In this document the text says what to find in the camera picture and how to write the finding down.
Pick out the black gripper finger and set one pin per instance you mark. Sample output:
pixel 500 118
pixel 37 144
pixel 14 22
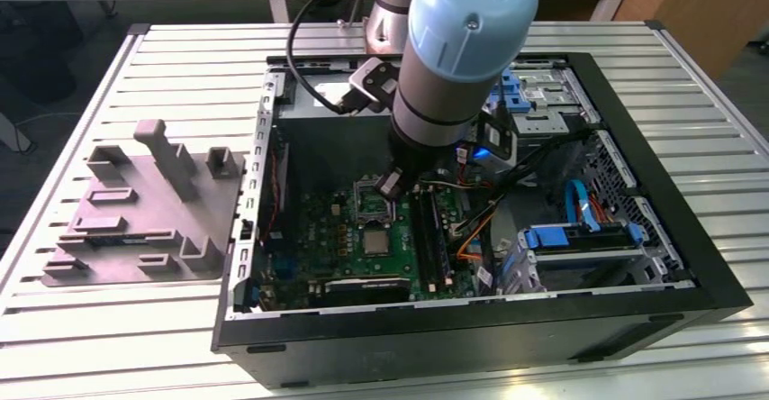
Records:
pixel 390 186

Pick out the silver square CPU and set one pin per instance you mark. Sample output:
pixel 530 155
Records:
pixel 378 242

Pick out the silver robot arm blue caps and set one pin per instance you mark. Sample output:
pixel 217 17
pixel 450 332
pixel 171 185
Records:
pixel 444 102

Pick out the CPU socket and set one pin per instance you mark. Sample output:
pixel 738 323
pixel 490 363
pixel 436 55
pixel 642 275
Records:
pixel 394 238

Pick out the black RAM slot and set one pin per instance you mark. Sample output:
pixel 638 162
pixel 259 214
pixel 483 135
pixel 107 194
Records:
pixel 423 238
pixel 439 238

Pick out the grey power supply unit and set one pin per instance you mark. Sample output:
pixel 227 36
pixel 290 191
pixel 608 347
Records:
pixel 324 148

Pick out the green motherboard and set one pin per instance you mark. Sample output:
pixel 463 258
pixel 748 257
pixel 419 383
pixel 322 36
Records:
pixel 324 238

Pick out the empty blue disk carrier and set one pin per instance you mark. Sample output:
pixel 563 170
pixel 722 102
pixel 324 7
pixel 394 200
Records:
pixel 520 102

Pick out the metal drive cage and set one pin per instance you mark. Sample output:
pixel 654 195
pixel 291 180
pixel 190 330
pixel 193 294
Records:
pixel 540 125

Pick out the black graphics card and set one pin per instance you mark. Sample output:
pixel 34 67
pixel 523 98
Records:
pixel 360 289

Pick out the hard disk in blue carrier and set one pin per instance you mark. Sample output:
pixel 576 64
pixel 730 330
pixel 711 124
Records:
pixel 550 238

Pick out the metal disk bay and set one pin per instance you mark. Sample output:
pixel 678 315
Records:
pixel 523 274

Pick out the black open PC case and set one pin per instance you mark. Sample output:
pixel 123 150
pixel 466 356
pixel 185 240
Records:
pixel 480 341

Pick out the grey plastic parts rack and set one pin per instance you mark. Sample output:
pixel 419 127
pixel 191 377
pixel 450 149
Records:
pixel 157 220

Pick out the green RAM stick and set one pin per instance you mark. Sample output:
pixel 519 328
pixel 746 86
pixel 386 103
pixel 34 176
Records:
pixel 121 239

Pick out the wooden cabinet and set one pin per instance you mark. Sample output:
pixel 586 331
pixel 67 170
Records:
pixel 710 12

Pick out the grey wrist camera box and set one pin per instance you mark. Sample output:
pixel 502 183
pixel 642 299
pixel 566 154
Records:
pixel 372 80

